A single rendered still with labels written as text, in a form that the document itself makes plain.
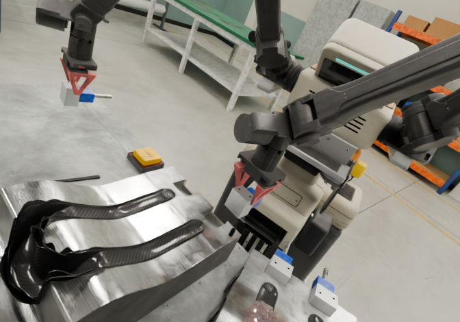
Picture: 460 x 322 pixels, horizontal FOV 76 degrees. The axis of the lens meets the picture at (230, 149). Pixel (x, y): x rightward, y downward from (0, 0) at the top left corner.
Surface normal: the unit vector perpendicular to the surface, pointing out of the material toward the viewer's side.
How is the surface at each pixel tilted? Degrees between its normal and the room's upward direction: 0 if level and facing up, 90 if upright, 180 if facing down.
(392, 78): 80
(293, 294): 0
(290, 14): 90
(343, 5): 90
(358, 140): 98
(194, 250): 3
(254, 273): 0
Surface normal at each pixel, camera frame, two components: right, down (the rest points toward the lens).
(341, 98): -0.69, -0.14
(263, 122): 0.49, -0.32
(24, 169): 0.37, -0.81
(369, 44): -0.04, -0.43
